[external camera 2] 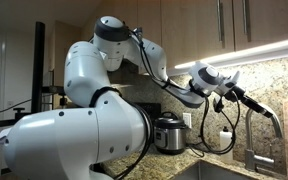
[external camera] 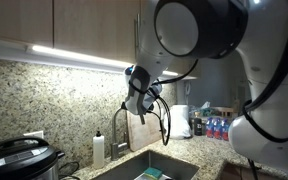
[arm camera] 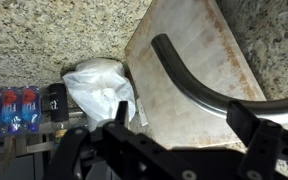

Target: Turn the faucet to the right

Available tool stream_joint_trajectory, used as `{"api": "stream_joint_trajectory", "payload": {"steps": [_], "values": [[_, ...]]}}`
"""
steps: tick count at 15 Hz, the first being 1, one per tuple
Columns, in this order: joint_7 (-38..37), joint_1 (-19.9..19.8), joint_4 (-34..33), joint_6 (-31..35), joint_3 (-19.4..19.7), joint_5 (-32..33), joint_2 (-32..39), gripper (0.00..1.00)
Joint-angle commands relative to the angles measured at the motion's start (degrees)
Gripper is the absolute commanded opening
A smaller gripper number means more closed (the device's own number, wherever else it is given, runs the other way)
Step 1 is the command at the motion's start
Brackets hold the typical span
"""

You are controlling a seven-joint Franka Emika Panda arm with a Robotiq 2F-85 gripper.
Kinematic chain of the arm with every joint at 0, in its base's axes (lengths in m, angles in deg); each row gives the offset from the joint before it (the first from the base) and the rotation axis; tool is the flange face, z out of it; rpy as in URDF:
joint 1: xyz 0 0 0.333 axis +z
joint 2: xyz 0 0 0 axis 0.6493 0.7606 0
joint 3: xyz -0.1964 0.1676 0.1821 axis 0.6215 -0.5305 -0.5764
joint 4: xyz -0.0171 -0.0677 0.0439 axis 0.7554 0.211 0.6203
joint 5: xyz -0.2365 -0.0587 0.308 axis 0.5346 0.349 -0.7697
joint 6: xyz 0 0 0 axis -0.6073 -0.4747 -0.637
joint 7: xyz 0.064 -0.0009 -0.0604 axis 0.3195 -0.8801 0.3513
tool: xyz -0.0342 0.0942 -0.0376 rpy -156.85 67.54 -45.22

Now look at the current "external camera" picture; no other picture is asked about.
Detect dark bottle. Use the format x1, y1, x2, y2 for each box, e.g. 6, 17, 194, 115
192, 111, 204, 137

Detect wooden upper cabinet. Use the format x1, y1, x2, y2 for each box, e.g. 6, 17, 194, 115
0, 0, 198, 82

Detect white wall outlet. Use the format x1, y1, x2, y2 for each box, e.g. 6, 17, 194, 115
22, 130, 45, 141

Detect wooden cutting board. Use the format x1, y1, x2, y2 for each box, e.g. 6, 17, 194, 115
127, 109, 165, 153

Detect wooden crate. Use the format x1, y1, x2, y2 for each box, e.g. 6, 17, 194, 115
210, 105, 236, 120

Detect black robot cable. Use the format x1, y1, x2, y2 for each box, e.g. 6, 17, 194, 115
127, 58, 288, 180

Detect black cooker power cord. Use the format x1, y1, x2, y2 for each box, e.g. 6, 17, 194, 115
57, 161, 82, 180

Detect steel kitchen sink basin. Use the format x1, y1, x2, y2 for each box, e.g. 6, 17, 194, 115
91, 149, 201, 180

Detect teal kitchen sponge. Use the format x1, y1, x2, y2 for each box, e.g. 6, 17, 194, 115
142, 166, 164, 180

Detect teal tissue box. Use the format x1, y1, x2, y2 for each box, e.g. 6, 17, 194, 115
188, 101, 212, 118

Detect long steel cabinet handle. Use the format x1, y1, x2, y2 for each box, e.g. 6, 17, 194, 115
133, 12, 142, 51

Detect steel black pressure cooker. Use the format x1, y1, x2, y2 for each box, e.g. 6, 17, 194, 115
0, 135, 66, 180

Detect under-cabinet light strip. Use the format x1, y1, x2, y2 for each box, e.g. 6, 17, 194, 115
25, 44, 179, 78

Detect white paper towel roll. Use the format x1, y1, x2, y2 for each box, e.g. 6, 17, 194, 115
165, 104, 193, 140

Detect white soap bottle black cap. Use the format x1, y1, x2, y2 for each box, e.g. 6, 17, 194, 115
92, 130, 106, 171

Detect steel gooseneck kitchen faucet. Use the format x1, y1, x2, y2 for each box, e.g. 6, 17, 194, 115
110, 105, 148, 162

